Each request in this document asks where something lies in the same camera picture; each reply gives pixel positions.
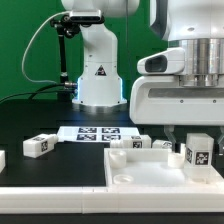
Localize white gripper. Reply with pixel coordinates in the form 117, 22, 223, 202
129, 76, 224, 154

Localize white square tabletop panel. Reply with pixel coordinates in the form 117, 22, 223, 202
104, 148, 224, 194

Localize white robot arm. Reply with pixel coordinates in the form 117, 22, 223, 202
130, 0, 224, 153

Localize tag marker sheet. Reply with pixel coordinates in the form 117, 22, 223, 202
57, 126, 139, 143

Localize white block left edge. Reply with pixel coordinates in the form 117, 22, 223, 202
0, 150, 6, 173

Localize white obstacle fence rail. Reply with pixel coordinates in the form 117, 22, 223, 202
0, 186, 224, 214

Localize black cables on table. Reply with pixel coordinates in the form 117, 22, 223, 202
0, 80, 79, 104

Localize camera on black stand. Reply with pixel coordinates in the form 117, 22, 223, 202
50, 13, 104, 100

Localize grey camera cable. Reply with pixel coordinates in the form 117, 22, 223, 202
21, 11, 71, 84

